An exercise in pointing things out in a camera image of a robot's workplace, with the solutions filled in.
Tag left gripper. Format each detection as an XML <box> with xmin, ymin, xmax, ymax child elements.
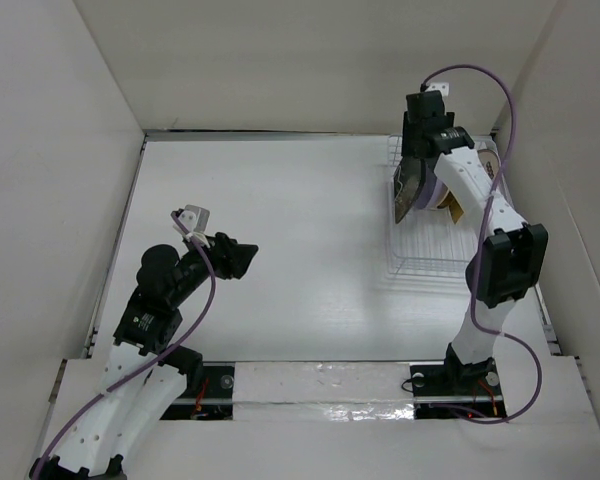
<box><xmin>169</xmin><ymin>229</ymin><xmax>256</xmax><ymax>305</ymax></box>

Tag black floral square plate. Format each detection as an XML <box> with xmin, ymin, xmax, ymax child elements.
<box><xmin>390</xmin><ymin>159</ymin><xmax>426</xmax><ymax>224</ymax></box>

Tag lavender round plate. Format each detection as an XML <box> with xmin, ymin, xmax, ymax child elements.
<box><xmin>415</xmin><ymin>167</ymin><xmax>448</xmax><ymax>210</ymax></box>

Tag yellow brown patterned plate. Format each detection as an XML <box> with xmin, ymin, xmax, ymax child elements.
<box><xmin>437</xmin><ymin>191</ymin><xmax>464</xmax><ymax>224</ymax></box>

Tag white plate red characters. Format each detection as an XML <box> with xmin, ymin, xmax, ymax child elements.
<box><xmin>477</xmin><ymin>146</ymin><xmax>501</xmax><ymax>180</ymax></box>

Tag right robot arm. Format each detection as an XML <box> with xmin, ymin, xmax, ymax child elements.
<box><xmin>393</xmin><ymin>90</ymin><xmax>549</xmax><ymax>396</ymax></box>

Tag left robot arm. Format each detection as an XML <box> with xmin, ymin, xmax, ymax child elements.
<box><xmin>29</xmin><ymin>233</ymin><xmax>259</xmax><ymax>479</ymax></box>

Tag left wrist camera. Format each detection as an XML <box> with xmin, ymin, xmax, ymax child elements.
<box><xmin>171</xmin><ymin>204</ymin><xmax>210</xmax><ymax>238</ymax></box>

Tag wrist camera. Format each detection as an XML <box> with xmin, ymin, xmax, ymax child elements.
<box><xmin>425</xmin><ymin>82</ymin><xmax>450</xmax><ymax>97</ymax></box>
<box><xmin>171</xmin><ymin>204</ymin><xmax>210</xmax><ymax>238</ymax></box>

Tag white wire dish rack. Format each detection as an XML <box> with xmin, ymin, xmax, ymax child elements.
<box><xmin>385</xmin><ymin>135</ymin><xmax>477</xmax><ymax>279</ymax></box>

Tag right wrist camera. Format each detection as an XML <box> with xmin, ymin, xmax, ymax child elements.
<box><xmin>425</xmin><ymin>82</ymin><xmax>450</xmax><ymax>97</ymax></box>

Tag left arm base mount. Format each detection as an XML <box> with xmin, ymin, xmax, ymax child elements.
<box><xmin>161</xmin><ymin>362</ymin><xmax>235</xmax><ymax>421</ymax></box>

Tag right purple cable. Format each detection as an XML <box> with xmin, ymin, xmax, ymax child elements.
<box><xmin>419</xmin><ymin>64</ymin><xmax>543</xmax><ymax>425</ymax></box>

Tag purple cable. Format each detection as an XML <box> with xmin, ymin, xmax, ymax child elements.
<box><xmin>29</xmin><ymin>212</ymin><xmax>218</xmax><ymax>476</ymax></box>
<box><xmin>419</xmin><ymin>64</ymin><xmax>543</xmax><ymax>425</ymax></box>

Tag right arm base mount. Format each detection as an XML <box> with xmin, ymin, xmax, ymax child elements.
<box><xmin>401</xmin><ymin>359</ymin><xmax>507</xmax><ymax>420</ymax></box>

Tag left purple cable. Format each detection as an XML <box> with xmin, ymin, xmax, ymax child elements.
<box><xmin>29</xmin><ymin>212</ymin><xmax>218</xmax><ymax>476</ymax></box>

